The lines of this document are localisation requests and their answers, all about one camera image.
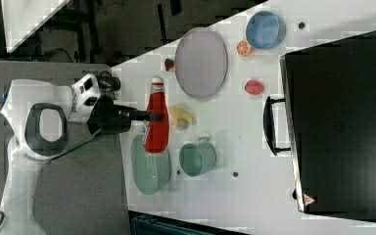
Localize black toaster oven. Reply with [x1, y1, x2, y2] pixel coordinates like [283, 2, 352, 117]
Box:
[279, 30, 376, 222]

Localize blue bowl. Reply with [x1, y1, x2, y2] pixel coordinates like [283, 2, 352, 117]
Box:
[246, 11, 286, 50]

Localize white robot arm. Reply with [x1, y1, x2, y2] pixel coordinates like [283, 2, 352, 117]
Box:
[0, 73, 164, 235]

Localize grey round plate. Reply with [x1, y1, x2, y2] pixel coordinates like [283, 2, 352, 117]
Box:
[174, 27, 228, 100]

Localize yellow plush banana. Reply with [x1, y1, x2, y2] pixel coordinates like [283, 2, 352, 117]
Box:
[169, 106, 196, 130]

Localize green mug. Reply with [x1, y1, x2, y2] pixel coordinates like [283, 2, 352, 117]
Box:
[179, 137, 216, 177]

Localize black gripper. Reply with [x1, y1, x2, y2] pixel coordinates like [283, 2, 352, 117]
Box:
[87, 96, 164, 135]

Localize red plush strawberry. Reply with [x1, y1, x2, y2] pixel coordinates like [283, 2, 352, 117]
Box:
[245, 79, 264, 95]
[164, 59, 174, 71]

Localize red plush ketchup bottle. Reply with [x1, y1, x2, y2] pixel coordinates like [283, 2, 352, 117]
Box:
[143, 76, 169, 154]

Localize orange slice toy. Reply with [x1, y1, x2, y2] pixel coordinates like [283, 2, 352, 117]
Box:
[236, 40, 254, 57]

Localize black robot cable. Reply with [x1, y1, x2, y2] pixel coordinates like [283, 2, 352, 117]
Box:
[45, 128, 107, 163]

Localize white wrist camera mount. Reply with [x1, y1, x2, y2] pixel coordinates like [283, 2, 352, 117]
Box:
[70, 70, 121, 123]

